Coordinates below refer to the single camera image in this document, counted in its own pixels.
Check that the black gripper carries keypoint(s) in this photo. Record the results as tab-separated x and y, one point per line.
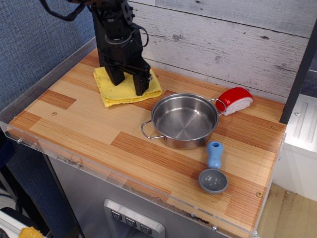
125	53

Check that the yellow cloth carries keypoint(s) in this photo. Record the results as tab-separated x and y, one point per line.
124	93

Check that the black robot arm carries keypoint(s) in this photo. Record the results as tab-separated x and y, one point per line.
109	16

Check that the stainless steel pot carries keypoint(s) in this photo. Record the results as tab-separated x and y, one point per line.
184	121

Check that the clear acrylic front guard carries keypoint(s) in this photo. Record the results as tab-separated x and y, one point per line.
110	142

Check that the red and white sushi toy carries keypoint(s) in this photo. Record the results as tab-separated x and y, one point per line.
233	100

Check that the stainless steel cabinet front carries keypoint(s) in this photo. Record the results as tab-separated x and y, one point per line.
86	194

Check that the blue and grey scoop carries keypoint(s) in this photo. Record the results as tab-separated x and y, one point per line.
212	180

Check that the silver dispenser button panel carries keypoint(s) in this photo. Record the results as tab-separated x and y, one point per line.
124	221

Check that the yellow object bottom left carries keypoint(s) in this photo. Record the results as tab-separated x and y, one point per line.
30	232

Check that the white appliance at right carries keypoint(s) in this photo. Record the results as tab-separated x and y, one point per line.
296	167

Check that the grey left side rail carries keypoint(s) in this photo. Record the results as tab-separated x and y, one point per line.
36	90

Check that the dark right vertical post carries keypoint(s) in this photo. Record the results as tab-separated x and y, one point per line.
300	76

